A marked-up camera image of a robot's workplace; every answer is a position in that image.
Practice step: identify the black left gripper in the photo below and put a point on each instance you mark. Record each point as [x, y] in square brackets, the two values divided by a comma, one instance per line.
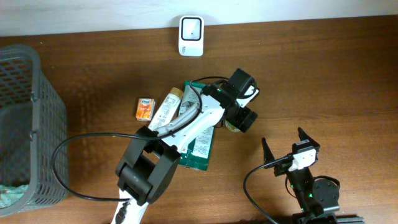
[248, 119]

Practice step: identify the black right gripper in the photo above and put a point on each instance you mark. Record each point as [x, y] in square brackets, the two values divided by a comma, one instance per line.
[267, 155]

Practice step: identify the green lid jar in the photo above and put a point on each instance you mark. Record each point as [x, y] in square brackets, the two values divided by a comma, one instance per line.
[230, 127]

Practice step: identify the green white 3M package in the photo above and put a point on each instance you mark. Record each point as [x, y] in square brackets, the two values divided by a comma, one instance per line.
[197, 154]

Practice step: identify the white tube gold cap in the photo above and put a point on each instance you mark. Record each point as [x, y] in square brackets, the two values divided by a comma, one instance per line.
[167, 109]

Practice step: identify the small orange tissue pack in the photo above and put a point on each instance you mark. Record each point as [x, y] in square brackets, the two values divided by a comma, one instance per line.
[145, 109]

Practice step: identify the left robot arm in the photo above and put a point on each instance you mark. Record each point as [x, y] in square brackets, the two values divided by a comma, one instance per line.
[149, 162]

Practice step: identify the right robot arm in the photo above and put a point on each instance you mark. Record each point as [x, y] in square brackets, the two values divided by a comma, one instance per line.
[317, 196]

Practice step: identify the white barcode scanner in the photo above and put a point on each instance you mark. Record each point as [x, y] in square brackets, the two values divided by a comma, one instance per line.
[191, 36]

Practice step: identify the grey plastic basket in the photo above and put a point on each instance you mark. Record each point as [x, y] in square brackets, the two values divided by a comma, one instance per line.
[33, 123]

